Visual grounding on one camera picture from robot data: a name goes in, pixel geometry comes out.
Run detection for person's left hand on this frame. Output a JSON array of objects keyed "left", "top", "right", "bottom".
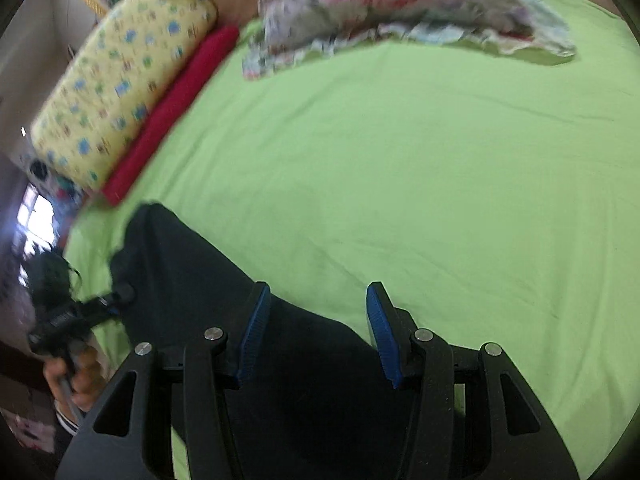
[{"left": 44, "top": 346, "right": 109, "bottom": 409}]

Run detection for red towel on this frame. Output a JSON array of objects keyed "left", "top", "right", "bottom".
[{"left": 100, "top": 25, "right": 241, "bottom": 207}]

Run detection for black pants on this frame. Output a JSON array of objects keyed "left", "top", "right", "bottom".
[{"left": 109, "top": 202, "right": 466, "bottom": 480}]

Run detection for yellow printed quilt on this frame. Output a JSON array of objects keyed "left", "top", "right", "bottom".
[{"left": 30, "top": 0, "right": 221, "bottom": 193}]

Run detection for person's left forearm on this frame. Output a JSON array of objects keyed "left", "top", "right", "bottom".
[{"left": 52, "top": 399, "right": 85, "bottom": 437}]

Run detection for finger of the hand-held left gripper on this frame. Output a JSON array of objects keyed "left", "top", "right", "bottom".
[{"left": 94, "top": 282, "right": 137, "bottom": 314}]

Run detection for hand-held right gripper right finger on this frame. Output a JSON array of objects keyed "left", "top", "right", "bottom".
[{"left": 366, "top": 282, "right": 581, "bottom": 480}]

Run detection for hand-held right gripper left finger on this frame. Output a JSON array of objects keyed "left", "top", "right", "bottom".
[{"left": 55, "top": 282, "right": 273, "bottom": 480}]

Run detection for floral ruffled pillow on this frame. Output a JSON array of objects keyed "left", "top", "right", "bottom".
[{"left": 242, "top": 0, "right": 578, "bottom": 81}]

